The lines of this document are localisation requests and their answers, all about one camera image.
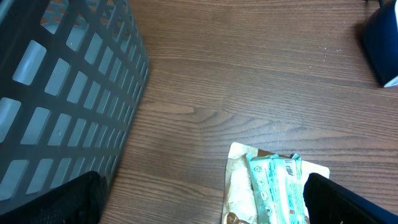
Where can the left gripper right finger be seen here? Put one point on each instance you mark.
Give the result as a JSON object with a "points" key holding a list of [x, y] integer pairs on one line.
{"points": [[328, 202]]}

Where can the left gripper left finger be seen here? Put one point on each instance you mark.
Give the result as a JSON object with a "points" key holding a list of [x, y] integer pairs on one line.
{"points": [[80, 200]]}

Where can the mint green snack bar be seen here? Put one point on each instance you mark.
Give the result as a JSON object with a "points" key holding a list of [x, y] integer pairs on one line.
{"points": [[278, 189]]}

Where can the brown snack pouch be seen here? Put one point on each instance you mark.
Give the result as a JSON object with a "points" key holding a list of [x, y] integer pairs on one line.
{"points": [[239, 203]]}

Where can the white barcode scanner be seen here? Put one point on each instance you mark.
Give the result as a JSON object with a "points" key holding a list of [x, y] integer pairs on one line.
{"points": [[380, 43]]}

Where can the grey plastic mesh basket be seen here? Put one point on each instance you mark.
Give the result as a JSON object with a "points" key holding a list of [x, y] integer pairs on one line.
{"points": [[72, 75]]}

